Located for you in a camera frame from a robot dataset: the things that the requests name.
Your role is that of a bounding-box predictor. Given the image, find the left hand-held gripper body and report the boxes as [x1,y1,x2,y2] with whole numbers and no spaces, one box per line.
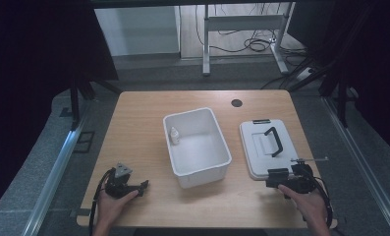
[104,162,134,200]

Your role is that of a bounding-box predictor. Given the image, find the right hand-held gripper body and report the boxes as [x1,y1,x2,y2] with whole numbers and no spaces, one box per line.
[288,156,330,195]

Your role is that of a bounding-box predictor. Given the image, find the white lid with black handle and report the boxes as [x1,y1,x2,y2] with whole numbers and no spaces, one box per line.
[239,118,301,182]

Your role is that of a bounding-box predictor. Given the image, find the person's left hand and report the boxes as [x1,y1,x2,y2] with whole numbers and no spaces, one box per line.
[95,189,139,232]

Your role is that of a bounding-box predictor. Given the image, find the person's right hand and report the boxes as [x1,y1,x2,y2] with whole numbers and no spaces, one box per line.
[277,183,330,232]

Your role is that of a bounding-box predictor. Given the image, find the small white bottle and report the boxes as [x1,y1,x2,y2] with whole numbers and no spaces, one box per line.
[169,126,181,146]

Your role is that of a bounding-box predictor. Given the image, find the white plastic bin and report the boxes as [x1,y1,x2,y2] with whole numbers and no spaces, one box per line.
[162,106,233,190]

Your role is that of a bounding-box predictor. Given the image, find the black metal stand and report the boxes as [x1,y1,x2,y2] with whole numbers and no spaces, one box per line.
[68,74,122,132]
[286,48,359,130]

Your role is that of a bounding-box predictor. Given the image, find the white power strip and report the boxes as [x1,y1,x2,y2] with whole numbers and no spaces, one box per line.
[295,66,316,82]

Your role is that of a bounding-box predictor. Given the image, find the dark curtain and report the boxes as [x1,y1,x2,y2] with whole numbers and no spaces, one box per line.
[286,0,390,162]
[0,0,120,218]

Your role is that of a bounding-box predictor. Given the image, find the white cabinet panel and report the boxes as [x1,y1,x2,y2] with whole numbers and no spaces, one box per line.
[93,5,181,57]

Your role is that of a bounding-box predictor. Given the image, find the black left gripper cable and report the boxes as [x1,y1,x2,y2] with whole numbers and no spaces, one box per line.
[88,167,117,236]

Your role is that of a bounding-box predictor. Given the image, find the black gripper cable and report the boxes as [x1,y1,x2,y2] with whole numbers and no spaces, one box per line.
[303,166,335,229]
[88,167,117,236]

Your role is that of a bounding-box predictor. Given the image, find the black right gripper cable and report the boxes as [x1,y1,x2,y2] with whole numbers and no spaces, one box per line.
[303,166,335,229]

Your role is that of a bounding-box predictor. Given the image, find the black square floor bracket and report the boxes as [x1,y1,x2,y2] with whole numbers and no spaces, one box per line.
[72,130,96,154]

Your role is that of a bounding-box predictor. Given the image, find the aluminium floor rail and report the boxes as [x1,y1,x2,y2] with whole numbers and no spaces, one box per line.
[321,95,390,236]
[21,103,89,236]

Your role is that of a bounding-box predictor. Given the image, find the black floor cables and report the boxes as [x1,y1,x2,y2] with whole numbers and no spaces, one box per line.
[194,3,309,67]

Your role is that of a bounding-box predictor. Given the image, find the grey metal desk frame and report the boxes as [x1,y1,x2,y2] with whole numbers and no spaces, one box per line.
[201,1,297,78]

